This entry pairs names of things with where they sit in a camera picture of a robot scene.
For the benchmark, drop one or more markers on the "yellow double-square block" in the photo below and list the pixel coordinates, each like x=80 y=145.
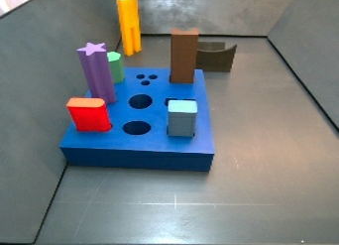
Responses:
x=129 y=26

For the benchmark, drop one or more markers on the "blue peg board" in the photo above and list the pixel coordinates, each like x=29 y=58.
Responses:
x=136 y=143

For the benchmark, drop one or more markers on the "light blue rectangular block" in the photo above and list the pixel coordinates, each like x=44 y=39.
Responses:
x=181 y=118

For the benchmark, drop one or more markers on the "red rounded block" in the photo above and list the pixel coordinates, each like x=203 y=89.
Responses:
x=89 y=114

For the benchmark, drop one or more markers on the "dark grey arch block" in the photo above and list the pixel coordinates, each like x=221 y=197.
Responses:
x=215 y=57

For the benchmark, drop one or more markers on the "green cylinder block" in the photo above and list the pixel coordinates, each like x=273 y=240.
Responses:
x=116 y=66

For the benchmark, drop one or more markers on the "brown notched block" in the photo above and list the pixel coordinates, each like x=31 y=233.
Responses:
x=183 y=55

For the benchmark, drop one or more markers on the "purple star block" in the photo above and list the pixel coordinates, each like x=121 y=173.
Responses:
x=96 y=71

